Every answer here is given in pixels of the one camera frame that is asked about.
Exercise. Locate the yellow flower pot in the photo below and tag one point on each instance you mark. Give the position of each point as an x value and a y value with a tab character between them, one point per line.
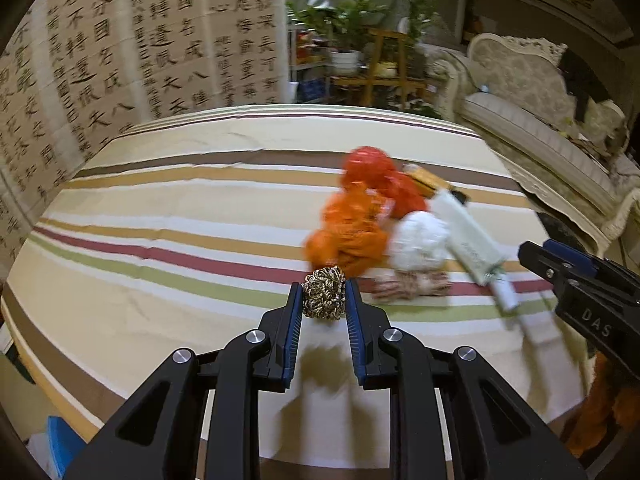
387	69

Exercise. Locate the large green potted plant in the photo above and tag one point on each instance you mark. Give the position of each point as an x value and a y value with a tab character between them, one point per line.
340	15

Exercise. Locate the cream ornate sofa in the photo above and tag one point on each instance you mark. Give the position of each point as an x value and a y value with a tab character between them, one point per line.
525	130

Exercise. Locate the black garment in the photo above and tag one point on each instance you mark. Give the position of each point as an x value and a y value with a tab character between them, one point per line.
580	80

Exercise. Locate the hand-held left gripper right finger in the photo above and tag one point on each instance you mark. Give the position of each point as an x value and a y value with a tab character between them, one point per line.
354	330

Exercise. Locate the tall green plant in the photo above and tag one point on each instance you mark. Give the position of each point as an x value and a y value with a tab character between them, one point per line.
420	10

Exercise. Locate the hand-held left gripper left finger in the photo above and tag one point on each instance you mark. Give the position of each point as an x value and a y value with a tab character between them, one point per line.
295	330

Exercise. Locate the white crumpled paper ball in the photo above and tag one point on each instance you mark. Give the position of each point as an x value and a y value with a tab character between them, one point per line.
417	240

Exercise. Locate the small leafy floor plant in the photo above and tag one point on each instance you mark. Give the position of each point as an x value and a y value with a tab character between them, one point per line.
425	112

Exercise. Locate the black trash bag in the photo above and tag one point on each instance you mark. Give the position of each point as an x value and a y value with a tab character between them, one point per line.
565	235

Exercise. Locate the blue crate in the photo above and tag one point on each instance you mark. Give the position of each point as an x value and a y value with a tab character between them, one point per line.
312	88

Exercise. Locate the wooden plant stand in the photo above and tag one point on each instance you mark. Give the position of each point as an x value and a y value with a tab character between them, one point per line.
387	34

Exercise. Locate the red plastic bag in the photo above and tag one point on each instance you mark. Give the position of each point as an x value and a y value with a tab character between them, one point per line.
380	175

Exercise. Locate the orange crumpled wrapper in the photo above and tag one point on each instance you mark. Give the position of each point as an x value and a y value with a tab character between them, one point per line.
350	235

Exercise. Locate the white flower pot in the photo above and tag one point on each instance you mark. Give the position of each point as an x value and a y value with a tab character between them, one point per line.
345	62

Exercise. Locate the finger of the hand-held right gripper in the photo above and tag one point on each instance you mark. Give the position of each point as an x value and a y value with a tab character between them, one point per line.
545	265
570	255

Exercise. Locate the golden metal scrubber ball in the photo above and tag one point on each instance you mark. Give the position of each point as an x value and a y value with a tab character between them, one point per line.
325	292

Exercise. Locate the white squeeze tube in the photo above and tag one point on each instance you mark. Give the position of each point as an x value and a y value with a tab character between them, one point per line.
467	245

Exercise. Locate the blue plastic object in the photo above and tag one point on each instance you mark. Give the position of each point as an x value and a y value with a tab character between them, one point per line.
65	447

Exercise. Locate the brown patterned wrapper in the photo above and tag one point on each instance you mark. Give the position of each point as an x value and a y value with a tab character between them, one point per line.
415	285

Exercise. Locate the yellow bottle with black cap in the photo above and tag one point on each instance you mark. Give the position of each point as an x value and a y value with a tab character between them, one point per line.
425	180

